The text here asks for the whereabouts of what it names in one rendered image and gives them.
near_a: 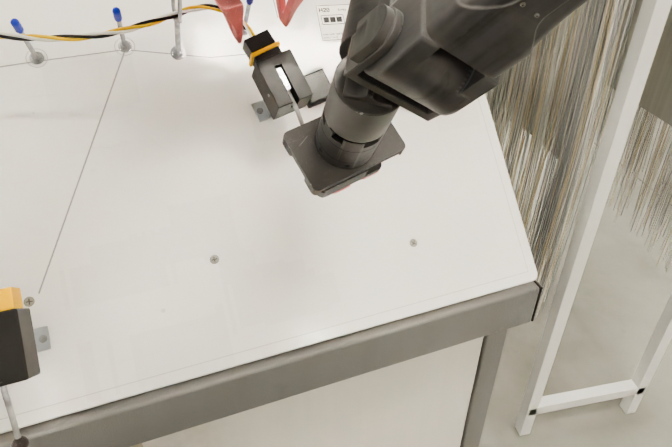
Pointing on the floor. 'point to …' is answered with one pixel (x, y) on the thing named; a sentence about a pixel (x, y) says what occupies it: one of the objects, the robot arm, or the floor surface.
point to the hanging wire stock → (553, 43)
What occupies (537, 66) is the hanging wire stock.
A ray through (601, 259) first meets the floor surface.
